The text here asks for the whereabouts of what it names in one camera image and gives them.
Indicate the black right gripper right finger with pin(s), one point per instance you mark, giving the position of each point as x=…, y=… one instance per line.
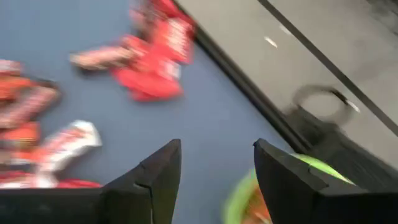
x=286, y=186

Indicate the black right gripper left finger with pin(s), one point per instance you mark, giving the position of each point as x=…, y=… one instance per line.
x=152, y=186

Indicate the orange Reese's candy pack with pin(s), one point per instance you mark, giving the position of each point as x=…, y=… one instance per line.
x=15, y=87
x=256, y=205
x=18, y=135

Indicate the red white KitKat pack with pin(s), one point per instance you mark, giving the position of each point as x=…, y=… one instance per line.
x=71, y=146
x=25, y=182

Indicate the green plastic bucket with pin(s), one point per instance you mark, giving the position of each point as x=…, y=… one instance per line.
x=236, y=202

